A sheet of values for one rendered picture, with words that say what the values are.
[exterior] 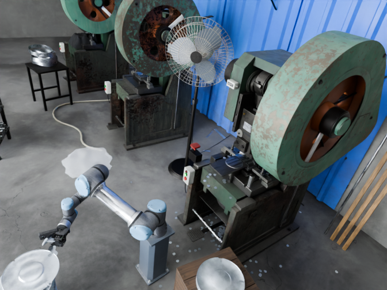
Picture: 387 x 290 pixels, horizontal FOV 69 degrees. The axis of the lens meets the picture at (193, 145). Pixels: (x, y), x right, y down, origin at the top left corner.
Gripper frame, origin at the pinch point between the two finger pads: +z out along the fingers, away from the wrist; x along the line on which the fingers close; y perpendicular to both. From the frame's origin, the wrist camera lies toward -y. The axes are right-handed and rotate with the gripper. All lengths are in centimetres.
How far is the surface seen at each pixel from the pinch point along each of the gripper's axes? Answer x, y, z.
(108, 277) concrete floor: 35, 35, -12
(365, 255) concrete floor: 35, 241, -69
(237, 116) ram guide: -77, 105, -71
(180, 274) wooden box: 0, 84, -1
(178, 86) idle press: -37, 49, -208
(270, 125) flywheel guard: -101, 113, -17
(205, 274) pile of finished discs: -3, 99, -2
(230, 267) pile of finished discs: -3, 114, -9
